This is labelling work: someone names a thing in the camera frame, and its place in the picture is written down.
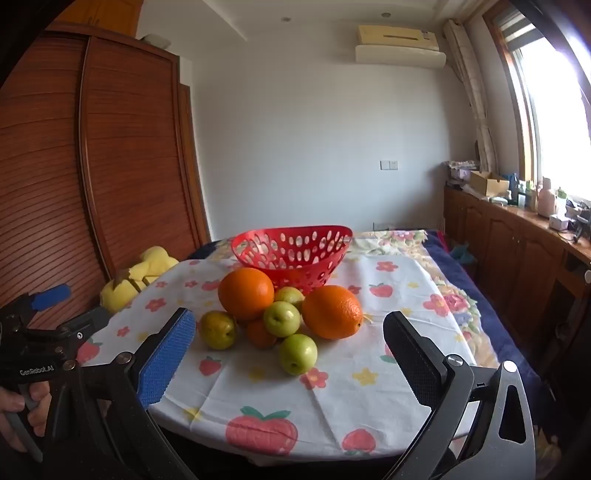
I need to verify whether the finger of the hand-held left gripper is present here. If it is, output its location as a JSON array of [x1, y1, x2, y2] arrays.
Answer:
[[55, 305, 112, 346], [9, 284, 73, 324]]

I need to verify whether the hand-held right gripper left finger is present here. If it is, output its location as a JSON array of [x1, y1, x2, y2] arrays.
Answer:
[[51, 307, 200, 480]]

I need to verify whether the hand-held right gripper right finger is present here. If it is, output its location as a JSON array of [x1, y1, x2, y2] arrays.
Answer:
[[382, 311, 537, 480]]

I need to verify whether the large orange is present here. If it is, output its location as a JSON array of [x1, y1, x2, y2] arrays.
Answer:
[[218, 268, 275, 322], [301, 285, 364, 341]]

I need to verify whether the green lime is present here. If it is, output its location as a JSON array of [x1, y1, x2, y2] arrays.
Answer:
[[278, 333, 319, 376]]

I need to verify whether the red perforated plastic basket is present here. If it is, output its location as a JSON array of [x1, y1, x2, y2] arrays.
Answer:
[[231, 225, 354, 296]]

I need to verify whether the person's left hand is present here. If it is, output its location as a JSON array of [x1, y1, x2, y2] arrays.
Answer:
[[0, 382, 53, 453]]

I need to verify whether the green lemon on table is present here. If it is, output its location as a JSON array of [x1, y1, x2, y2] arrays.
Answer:
[[198, 311, 238, 350]]

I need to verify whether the white floral strawberry tablecloth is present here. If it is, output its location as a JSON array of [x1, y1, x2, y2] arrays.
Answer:
[[76, 256, 502, 462]]

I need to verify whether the yellow plush toy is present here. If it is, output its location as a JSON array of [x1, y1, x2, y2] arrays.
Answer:
[[100, 246, 180, 315]]

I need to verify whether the mandarin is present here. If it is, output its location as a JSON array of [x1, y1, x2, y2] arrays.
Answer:
[[245, 318, 279, 350]]

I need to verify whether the teal cloth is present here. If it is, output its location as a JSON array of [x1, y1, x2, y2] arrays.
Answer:
[[450, 244, 476, 266]]

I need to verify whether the long wooden cabinet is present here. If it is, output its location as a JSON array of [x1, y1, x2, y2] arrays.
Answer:
[[443, 185, 591, 370]]

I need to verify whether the wooden wardrobe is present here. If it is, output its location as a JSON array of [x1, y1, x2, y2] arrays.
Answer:
[[0, 21, 213, 324]]

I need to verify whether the open cardboard box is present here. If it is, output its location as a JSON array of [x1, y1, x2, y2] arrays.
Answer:
[[469, 171, 511, 198]]

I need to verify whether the stack of floral boxes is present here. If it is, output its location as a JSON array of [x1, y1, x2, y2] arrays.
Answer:
[[445, 161, 481, 186]]

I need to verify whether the pink bottle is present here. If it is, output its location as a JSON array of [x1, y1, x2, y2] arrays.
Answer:
[[538, 178, 557, 217]]

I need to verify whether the patterned beige curtain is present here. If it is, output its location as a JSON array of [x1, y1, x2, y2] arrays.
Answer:
[[443, 19, 497, 174]]

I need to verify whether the wooden framed window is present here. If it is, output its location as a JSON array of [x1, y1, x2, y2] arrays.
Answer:
[[482, 0, 591, 204]]

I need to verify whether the white air conditioner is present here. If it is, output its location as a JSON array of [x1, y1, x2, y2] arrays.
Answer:
[[355, 42, 448, 70]]

